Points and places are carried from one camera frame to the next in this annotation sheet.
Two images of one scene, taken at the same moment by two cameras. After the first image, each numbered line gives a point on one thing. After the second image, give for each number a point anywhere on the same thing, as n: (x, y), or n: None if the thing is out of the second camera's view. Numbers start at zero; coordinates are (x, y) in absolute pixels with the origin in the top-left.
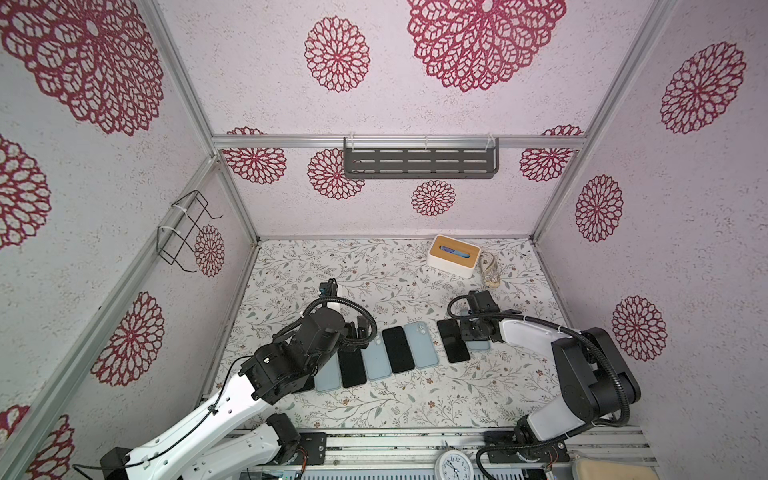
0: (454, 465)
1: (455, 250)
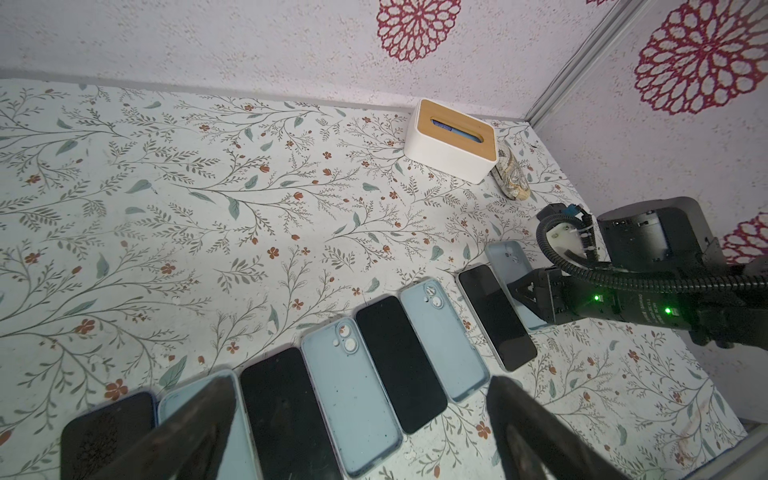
0: None
1: (455, 141)
